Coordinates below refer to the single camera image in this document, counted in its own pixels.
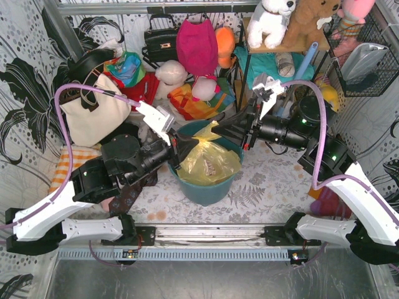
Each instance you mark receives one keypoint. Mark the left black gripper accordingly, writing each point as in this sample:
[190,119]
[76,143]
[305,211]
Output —
[174,150]

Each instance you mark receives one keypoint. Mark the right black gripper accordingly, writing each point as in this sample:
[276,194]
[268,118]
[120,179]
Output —
[249,126]

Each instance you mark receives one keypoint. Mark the yellow translucent trash bag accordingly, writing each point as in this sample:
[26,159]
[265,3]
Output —
[208,163]

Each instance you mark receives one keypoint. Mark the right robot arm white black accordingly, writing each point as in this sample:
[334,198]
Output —
[373,235]

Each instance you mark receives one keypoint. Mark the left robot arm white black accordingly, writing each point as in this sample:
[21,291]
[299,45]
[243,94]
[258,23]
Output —
[41,228]

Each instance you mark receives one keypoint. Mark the teal plastic trash bin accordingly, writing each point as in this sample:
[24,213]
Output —
[206,195]

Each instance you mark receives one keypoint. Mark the magenta knitted bag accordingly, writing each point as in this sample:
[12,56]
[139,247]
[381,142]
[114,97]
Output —
[197,47]

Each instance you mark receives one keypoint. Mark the cream canvas tote bag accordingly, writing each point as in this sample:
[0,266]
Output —
[86,127]

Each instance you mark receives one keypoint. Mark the orange striped cloth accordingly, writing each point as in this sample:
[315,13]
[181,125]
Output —
[182,100]

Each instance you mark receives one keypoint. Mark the pink round plush head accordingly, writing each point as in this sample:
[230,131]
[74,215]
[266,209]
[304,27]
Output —
[205,88]

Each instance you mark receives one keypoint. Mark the white plush bear red clothes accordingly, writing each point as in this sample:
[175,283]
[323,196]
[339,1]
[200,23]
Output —
[157,85]

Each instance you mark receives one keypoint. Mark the teal folded cloth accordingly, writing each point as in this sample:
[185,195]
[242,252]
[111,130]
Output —
[266,63]

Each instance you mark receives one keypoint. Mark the grey patterned rolled cloth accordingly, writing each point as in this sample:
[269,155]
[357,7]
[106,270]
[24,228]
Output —
[285,64]

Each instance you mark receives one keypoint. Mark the dark floral necktie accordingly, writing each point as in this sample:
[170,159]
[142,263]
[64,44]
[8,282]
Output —
[122,203]

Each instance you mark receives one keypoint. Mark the orange plush toy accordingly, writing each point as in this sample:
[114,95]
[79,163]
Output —
[226,43]

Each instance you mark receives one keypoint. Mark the colorful rainbow cloth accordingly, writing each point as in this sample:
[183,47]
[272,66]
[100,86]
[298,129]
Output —
[125,71]

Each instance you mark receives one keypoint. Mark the yellow plush duck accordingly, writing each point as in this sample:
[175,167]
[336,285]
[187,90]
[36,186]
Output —
[329,93]

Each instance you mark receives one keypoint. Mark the black leather handbag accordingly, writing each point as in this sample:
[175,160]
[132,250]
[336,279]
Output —
[160,44]

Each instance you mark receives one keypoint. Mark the blue lint roller mop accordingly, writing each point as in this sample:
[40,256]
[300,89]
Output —
[306,61]

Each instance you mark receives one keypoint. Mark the orange white checkered towel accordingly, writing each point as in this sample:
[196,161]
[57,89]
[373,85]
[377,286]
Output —
[80,155]

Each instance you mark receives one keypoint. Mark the white plush dog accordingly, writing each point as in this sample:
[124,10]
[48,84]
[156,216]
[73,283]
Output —
[269,22]

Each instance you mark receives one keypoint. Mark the purple orange sock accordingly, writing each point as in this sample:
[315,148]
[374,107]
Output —
[328,203]

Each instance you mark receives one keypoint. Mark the black metal shelf rack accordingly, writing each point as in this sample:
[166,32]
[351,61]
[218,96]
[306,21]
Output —
[240,76]

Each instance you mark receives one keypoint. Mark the brown teddy bear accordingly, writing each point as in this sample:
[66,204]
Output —
[308,19]

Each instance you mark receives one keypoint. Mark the black round hat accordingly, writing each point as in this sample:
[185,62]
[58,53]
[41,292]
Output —
[79,70]

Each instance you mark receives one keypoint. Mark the silver foil pouch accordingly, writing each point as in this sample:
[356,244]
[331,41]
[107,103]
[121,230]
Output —
[363,59]

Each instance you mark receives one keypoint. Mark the pink plush toy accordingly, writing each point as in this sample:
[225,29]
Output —
[352,17]

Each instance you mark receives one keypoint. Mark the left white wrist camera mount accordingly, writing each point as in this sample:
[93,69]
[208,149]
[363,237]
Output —
[158,119]

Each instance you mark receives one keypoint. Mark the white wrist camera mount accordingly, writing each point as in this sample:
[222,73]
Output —
[158,119]
[266,90]

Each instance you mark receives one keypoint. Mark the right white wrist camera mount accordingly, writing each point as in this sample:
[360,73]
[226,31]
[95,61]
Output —
[266,90]

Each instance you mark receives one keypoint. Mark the aluminium rail base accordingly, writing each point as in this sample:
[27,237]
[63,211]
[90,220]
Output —
[197,243]

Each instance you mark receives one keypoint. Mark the black wire basket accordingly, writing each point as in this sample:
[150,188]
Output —
[381,77]

